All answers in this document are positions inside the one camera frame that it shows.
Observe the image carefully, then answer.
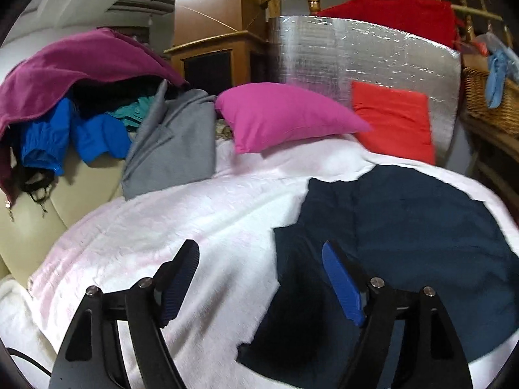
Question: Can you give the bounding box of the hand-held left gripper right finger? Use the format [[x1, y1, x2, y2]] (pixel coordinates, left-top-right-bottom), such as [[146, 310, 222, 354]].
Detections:
[[322, 241, 473, 389]]

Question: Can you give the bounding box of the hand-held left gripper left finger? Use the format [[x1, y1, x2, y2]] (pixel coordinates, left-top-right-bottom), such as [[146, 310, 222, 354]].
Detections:
[[49, 239, 200, 389]]

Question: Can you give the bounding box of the navy blue padded jacket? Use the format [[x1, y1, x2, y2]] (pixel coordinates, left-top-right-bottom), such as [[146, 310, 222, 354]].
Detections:
[[237, 165, 519, 389]]

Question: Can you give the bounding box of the white fleece blanket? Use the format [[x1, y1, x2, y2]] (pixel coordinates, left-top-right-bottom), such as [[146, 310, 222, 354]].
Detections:
[[0, 134, 519, 389]]

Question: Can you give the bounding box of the grey garment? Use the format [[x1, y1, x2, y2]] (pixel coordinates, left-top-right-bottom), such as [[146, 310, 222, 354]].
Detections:
[[122, 79, 217, 201]]

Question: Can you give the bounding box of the beige sofa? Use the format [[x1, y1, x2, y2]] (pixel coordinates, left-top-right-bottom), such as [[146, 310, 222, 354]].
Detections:
[[0, 154, 126, 282]]

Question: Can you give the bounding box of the red-orange pillow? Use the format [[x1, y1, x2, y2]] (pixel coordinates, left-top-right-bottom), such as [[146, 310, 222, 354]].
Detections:
[[351, 81, 436, 165]]

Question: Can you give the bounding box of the teal garment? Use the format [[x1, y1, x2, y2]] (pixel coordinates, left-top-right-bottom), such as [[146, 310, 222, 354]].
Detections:
[[109, 97, 157, 132]]

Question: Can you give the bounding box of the pink pillow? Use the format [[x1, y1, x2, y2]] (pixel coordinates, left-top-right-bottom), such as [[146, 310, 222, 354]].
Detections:
[[215, 83, 371, 155]]

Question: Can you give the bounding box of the wooden shelf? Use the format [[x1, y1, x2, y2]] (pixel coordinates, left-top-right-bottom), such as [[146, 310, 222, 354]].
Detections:
[[458, 109, 519, 219]]

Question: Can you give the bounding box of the bright blue jacket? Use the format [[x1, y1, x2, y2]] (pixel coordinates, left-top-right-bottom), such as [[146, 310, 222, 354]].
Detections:
[[20, 97, 132, 177]]

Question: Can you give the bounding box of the silver foil insulation mat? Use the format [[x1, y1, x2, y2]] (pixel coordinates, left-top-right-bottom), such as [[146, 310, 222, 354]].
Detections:
[[270, 15, 463, 167]]

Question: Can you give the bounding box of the wicker basket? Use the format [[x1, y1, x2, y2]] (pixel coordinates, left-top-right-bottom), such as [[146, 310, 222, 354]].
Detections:
[[462, 67, 519, 136]]

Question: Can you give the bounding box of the maroon cloth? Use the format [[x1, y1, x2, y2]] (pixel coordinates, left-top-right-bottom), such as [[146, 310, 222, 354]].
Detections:
[[0, 28, 189, 203]]

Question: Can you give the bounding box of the light blue cloth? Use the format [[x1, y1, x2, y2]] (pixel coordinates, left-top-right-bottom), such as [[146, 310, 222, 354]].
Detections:
[[487, 46, 519, 109]]

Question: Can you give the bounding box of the wooden cabinet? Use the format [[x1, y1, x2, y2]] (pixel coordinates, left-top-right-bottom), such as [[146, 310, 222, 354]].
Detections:
[[164, 0, 268, 90]]

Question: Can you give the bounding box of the red cloth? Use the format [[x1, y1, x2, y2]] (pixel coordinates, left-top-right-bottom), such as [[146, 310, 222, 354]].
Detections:
[[316, 0, 461, 49]]

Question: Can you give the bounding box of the black cable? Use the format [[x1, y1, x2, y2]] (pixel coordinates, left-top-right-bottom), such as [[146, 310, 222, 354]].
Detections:
[[6, 346, 51, 375]]

